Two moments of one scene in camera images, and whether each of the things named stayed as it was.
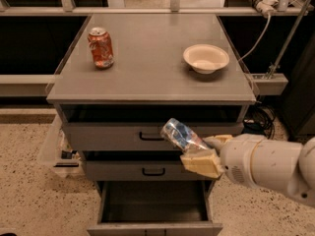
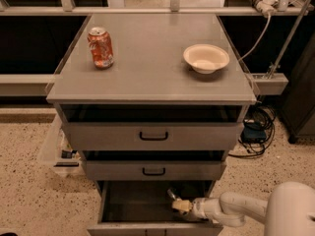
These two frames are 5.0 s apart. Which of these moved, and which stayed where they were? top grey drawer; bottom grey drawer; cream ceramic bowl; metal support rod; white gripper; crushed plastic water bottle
Moved: crushed plastic water bottle; white gripper
Stayed: bottom grey drawer; top grey drawer; cream ceramic bowl; metal support rod
